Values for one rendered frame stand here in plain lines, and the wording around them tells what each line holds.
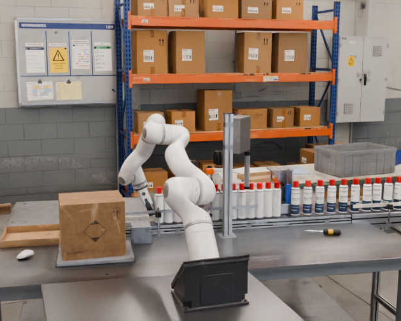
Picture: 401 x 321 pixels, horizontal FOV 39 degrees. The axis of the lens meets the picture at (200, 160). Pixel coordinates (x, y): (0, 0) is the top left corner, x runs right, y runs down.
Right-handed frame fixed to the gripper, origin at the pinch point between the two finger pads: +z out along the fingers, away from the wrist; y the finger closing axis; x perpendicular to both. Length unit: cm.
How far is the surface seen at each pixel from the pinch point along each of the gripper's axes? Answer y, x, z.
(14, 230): 12, 74, -16
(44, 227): 13, 58, -11
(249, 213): -2, -52, 22
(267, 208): -2, -62, 23
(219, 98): 371, -131, 9
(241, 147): -17, -57, -19
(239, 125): -18, -59, -31
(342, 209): -2, -105, 42
